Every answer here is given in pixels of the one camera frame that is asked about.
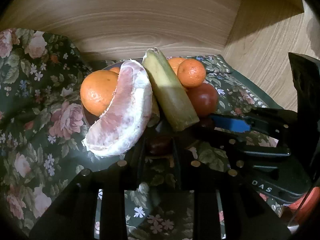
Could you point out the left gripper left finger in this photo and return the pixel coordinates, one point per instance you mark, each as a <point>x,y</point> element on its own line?
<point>72,214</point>

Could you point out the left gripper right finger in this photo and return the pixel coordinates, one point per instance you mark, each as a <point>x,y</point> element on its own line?
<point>246,214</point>

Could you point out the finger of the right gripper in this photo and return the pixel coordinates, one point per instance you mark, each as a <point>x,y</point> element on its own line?
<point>268,121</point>
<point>235,146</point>

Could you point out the red tomato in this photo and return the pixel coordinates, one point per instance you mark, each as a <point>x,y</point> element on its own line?
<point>204,99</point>

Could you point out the long sugarcane piece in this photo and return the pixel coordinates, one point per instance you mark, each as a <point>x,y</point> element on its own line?
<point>168,91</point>

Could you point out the small orange kumquat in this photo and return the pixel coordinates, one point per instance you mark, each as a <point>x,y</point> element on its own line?
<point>115,70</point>
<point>191,73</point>

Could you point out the peeled pink pomelo segment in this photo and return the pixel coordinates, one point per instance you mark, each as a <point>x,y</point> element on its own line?
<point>126,118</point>

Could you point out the medium orange mandarin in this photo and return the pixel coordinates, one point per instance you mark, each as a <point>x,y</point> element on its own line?
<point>175,63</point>

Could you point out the large orange mandarin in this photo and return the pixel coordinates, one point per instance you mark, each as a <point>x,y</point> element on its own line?
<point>97,91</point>

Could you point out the short sugarcane piece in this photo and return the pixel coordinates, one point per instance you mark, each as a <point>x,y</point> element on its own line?
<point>155,114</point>

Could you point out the floral dark green cloth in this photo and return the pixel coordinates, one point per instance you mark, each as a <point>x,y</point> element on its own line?
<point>43,144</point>

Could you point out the dark brown round plate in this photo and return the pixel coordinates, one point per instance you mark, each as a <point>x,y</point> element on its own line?
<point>162,129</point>

